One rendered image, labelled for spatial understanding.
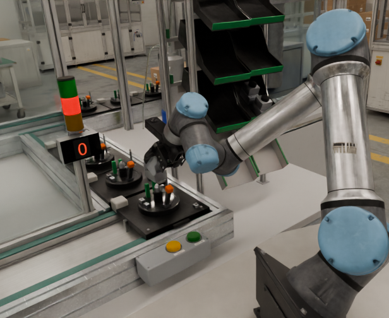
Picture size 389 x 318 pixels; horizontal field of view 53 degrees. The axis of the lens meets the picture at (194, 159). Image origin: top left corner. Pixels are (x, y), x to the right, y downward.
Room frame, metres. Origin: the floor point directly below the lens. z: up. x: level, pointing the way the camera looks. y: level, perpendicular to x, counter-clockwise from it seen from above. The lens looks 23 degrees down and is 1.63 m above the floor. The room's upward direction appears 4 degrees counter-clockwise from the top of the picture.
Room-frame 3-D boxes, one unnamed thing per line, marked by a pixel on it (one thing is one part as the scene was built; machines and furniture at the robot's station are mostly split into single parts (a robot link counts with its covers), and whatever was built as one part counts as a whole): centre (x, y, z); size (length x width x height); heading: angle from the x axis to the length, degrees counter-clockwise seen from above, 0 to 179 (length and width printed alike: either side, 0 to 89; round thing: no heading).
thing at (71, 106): (1.13, 0.35, 1.33); 0.05 x 0.05 x 0.05
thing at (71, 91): (1.13, 0.35, 1.38); 0.05 x 0.05 x 0.05
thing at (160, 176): (1.15, 0.13, 1.11); 0.08 x 0.04 x 0.07; 35
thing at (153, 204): (1.14, 0.13, 0.98); 0.14 x 0.14 x 0.02
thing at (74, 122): (1.13, 0.35, 1.28); 0.05 x 0.05 x 0.05
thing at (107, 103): (2.54, 0.46, 1.01); 0.24 x 0.24 x 0.13; 35
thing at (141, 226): (1.14, 0.13, 0.96); 0.24 x 0.24 x 0.02; 35
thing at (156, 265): (0.92, 0.08, 0.93); 0.21 x 0.07 x 0.06; 125
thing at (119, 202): (1.17, 0.26, 0.97); 0.05 x 0.05 x 0.04; 35
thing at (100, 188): (1.35, 0.27, 1.01); 0.24 x 0.24 x 0.13; 35
